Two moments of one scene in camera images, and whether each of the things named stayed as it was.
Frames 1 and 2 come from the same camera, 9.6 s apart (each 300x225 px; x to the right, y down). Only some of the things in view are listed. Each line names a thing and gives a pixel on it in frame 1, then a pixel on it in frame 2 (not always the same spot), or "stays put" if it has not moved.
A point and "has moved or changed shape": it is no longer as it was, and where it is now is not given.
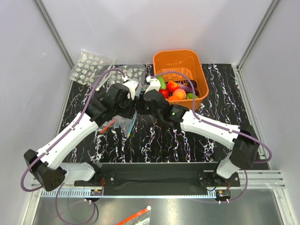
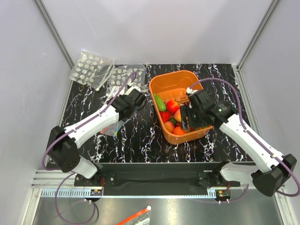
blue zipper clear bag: (126, 124) -> (113, 130)
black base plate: (158, 179) stays put
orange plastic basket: (186, 60) -> (178, 85)
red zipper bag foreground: (140, 217) stays put
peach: (180, 93) has moved or changed shape
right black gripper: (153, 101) -> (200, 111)
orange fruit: (174, 98) -> (177, 131)
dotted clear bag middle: (134, 72) stays put
